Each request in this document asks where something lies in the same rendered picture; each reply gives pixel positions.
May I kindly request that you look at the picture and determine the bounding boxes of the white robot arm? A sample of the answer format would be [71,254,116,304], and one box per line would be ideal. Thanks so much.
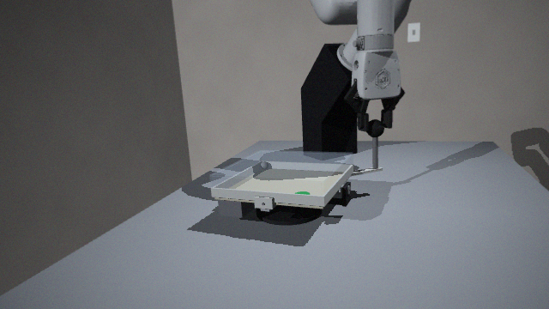
[310,0,412,71]

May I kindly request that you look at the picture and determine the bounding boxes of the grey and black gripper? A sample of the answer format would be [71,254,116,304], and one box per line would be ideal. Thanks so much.
[344,48,405,131]

